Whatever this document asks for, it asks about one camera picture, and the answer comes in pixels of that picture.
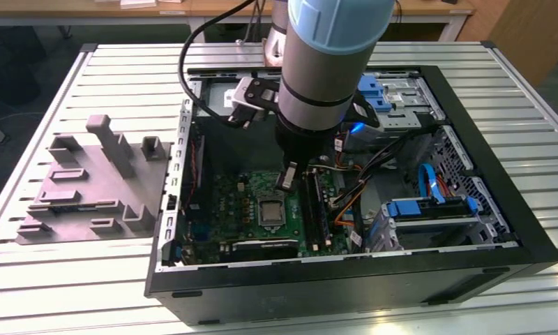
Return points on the grey power supply unit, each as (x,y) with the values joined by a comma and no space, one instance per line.
(232,146)

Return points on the white cardboard box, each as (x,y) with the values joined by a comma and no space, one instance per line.
(139,3)

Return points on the black PC case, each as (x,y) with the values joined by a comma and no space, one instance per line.
(306,296)

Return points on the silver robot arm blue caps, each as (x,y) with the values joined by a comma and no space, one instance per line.
(325,87)

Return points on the black graphics card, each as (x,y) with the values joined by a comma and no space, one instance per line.
(265,246)

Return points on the blue motherboard connector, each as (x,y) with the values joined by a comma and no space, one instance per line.
(201,233)

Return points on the wooden cabinet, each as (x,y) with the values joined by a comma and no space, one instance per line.
(525,35)

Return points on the CPU socket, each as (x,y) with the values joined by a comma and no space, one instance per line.
(261,213)

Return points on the grey plastic parts rack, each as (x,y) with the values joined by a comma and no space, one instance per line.
(107,195)

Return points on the blue plastic drive bracket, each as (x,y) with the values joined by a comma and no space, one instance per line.
(372,85)

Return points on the blue VGA port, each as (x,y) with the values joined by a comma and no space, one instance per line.
(177,253)

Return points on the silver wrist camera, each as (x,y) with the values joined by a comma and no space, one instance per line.
(368,133)

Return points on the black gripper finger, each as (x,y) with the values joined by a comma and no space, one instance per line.
(292,174)

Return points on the black RAM slot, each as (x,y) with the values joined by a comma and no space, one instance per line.
(309,209)
(321,206)

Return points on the dark office chair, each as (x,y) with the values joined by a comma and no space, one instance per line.
(9,63)

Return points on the metal optical drive cage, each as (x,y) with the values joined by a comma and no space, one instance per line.
(400,120)

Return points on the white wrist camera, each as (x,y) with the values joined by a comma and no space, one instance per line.
(236,97)

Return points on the blue disk carrier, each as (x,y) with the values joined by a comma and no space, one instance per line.
(406,208)

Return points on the metal disk cage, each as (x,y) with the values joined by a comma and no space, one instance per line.
(486,227)

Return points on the green motherboard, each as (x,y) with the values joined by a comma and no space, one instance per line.
(232,185)

